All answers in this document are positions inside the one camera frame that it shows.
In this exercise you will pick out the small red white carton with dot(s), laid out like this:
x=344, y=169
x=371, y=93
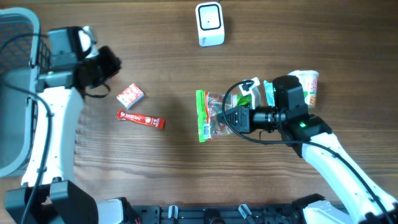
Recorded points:
x=131, y=95

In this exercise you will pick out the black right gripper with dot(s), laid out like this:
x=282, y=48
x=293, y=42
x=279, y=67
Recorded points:
x=244, y=122

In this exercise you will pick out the green snack bag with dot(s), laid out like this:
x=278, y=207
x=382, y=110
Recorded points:
x=208, y=108

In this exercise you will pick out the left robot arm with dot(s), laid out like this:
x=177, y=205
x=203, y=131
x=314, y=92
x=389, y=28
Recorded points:
x=48, y=192

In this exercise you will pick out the instant noodle cup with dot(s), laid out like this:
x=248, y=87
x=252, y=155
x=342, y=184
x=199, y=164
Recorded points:
x=309, y=82

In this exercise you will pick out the red coffee stick sachet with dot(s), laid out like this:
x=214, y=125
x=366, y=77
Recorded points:
x=146, y=120

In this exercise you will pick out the black mounting rail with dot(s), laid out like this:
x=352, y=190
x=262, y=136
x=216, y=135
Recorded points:
x=268, y=214

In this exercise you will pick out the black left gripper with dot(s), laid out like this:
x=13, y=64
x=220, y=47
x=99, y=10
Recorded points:
x=113, y=61

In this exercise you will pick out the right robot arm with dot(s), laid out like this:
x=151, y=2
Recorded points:
x=314, y=141

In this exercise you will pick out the grey plastic shopping basket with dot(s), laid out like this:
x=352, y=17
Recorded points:
x=23, y=56

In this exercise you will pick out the light blue clear packet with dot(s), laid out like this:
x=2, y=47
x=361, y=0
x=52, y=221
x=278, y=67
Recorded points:
x=269, y=91

